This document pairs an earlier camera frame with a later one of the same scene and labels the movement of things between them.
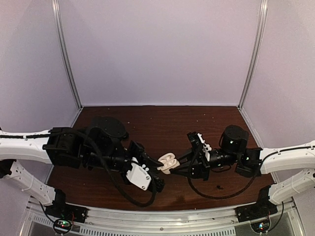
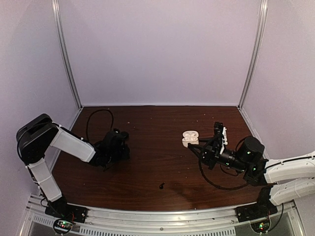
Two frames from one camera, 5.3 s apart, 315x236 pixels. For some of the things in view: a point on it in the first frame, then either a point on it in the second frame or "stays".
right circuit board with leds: [262, 226] stays
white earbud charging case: [169, 162] to [190, 136]
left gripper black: [141, 152] to [125, 155]
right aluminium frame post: [263, 11] stays
